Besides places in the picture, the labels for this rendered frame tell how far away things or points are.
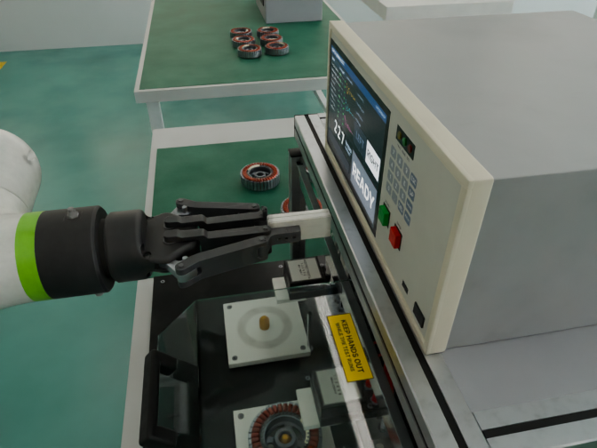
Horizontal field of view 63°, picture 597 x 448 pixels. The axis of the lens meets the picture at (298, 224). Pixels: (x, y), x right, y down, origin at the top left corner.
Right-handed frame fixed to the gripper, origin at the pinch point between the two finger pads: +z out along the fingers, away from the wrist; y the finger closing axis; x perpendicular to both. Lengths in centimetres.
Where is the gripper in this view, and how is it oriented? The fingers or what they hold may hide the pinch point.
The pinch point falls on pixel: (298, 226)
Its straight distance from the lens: 54.5
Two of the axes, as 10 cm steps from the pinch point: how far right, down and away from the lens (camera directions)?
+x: 0.0, -8.0, -6.1
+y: 1.9, 5.9, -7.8
